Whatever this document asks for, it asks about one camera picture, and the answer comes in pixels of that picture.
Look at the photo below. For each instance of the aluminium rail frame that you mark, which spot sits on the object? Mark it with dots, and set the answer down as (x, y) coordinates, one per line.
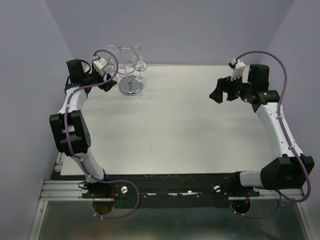
(53, 190)

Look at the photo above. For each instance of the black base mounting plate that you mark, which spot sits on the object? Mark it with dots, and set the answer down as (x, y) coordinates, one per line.
(162, 191)

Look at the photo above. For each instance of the back right textured glass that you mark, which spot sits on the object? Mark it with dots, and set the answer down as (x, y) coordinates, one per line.
(138, 53)

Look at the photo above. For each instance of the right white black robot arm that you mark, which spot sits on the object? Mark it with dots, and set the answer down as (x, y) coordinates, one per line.
(285, 171)

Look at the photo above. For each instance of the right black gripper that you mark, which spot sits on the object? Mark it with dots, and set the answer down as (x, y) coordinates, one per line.
(224, 84)

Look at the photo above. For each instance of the short textured wine glass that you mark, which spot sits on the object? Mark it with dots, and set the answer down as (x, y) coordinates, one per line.
(109, 69)

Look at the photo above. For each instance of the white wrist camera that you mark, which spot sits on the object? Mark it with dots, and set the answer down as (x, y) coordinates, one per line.
(238, 67)
(101, 65)

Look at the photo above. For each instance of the back left wine glass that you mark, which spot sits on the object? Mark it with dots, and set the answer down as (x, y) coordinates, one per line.
(109, 49)

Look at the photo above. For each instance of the tall stemmed wine glass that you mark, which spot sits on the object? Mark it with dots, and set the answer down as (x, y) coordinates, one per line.
(140, 67)

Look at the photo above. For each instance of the chrome wine glass rack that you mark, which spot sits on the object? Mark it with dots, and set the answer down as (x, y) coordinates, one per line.
(126, 76)

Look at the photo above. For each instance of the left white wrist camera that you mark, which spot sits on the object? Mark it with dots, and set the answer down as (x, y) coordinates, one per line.
(101, 65)

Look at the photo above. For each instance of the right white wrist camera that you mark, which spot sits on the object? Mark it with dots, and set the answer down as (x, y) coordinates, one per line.
(238, 67)

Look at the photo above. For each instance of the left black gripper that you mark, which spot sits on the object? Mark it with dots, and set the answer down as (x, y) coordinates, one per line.
(107, 86)

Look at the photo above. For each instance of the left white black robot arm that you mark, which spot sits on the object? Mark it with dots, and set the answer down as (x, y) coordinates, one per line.
(70, 132)

